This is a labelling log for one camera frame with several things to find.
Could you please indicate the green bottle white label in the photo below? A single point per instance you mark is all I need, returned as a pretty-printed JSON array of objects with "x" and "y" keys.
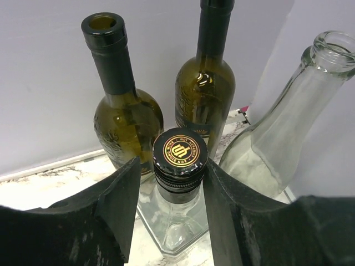
[{"x": 127, "y": 119}]

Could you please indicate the green bottle back right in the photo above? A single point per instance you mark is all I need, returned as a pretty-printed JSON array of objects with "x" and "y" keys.
[{"x": 205, "y": 84}]

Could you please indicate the square clear liquor bottle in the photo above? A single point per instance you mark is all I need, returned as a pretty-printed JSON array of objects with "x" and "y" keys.
[{"x": 171, "y": 202}]

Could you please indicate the tall clear glass bottle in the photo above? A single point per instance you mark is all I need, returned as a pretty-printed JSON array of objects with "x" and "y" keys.
[{"x": 265, "y": 155}]

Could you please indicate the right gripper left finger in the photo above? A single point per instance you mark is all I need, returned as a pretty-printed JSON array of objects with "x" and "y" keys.
[{"x": 93, "y": 227}]

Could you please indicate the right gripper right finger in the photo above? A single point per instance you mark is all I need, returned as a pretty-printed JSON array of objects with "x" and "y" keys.
[{"x": 248, "y": 228}]

